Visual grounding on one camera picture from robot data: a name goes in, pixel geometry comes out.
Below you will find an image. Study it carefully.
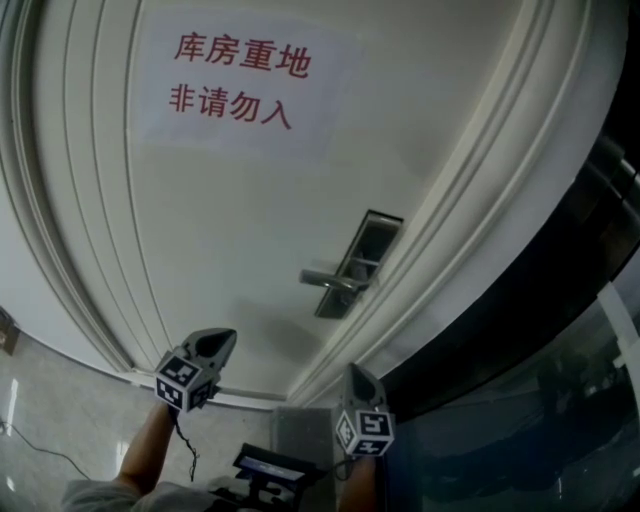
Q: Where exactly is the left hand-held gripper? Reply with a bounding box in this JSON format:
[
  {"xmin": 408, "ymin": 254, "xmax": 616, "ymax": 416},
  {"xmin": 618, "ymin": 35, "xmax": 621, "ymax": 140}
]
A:
[{"xmin": 153, "ymin": 327, "xmax": 239, "ymax": 414}]

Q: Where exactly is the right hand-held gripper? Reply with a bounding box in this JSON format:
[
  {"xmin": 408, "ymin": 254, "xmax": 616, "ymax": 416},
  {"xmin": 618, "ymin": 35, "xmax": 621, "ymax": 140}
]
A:
[{"xmin": 333, "ymin": 362, "xmax": 396, "ymax": 458}]

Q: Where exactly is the person's right forearm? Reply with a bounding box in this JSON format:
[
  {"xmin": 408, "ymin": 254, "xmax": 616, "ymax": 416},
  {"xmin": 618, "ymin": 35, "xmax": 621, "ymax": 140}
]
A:
[{"xmin": 339, "ymin": 454, "xmax": 377, "ymax": 512}]

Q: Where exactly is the person's left forearm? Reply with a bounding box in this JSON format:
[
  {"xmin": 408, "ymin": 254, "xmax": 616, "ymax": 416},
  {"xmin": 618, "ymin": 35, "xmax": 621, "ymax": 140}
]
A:
[{"xmin": 117, "ymin": 402, "xmax": 176, "ymax": 501}]

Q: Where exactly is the white panelled door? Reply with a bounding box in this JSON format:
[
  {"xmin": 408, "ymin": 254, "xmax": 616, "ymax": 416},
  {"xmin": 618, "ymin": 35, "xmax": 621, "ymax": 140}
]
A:
[{"xmin": 27, "ymin": 0, "xmax": 534, "ymax": 401}]

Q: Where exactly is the dark door lock plate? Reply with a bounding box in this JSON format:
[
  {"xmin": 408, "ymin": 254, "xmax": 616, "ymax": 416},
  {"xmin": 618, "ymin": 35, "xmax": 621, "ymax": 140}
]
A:
[{"xmin": 313, "ymin": 208, "xmax": 405, "ymax": 319}]

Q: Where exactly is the metal glass door fitting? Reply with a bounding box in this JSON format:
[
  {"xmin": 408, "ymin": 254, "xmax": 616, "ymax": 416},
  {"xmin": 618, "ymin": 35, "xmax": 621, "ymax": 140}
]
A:
[{"xmin": 607, "ymin": 149, "xmax": 640, "ymax": 201}]

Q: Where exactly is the grey stone plinth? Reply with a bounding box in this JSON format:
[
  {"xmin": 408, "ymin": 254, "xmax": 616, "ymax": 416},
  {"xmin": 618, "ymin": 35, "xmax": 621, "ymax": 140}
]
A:
[{"xmin": 270, "ymin": 405, "xmax": 386, "ymax": 512}]

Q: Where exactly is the black chest-mounted device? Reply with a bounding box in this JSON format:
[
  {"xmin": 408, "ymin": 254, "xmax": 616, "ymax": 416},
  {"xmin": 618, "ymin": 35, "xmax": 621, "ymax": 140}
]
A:
[{"xmin": 209, "ymin": 442, "xmax": 331, "ymax": 512}]

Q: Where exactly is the black framed glass partition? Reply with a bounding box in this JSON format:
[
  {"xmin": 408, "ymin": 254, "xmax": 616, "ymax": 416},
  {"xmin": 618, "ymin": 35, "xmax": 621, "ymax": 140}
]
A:
[{"xmin": 372, "ymin": 0, "xmax": 640, "ymax": 512}]

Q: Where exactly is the person's grey shirt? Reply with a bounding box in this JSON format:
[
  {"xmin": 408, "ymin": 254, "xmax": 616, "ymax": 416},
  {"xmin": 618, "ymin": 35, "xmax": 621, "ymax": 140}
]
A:
[{"xmin": 62, "ymin": 477, "xmax": 236, "ymax": 512}]

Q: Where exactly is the brown cardboard box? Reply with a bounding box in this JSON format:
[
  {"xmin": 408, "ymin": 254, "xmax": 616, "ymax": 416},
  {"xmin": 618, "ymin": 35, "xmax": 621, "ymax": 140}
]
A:
[{"xmin": 0, "ymin": 307, "xmax": 22, "ymax": 356}]

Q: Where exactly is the taped white paper notice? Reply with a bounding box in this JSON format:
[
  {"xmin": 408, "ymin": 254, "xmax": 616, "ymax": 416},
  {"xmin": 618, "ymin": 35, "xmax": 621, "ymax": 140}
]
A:
[{"xmin": 597, "ymin": 282, "xmax": 640, "ymax": 371}]

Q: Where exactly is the white paper sign red print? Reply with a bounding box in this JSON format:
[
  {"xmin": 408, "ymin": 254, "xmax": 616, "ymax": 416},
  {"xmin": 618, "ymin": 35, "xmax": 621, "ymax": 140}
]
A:
[{"xmin": 137, "ymin": 9, "xmax": 366, "ymax": 161}]

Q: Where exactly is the left hand-held gripper cable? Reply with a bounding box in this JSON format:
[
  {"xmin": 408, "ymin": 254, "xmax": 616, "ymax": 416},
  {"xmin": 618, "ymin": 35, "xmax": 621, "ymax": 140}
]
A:
[{"xmin": 172, "ymin": 412, "xmax": 201, "ymax": 484}]

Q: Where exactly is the black floor cable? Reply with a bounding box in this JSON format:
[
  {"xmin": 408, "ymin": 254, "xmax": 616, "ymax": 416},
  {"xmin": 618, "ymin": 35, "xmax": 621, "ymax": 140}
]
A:
[{"xmin": 0, "ymin": 422, "xmax": 96, "ymax": 479}]

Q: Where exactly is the silver door lever handle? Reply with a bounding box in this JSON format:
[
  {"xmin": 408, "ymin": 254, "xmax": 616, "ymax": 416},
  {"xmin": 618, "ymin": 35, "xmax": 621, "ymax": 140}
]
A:
[{"xmin": 298, "ymin": 267, "xmax": 374, "ymax": 293}]

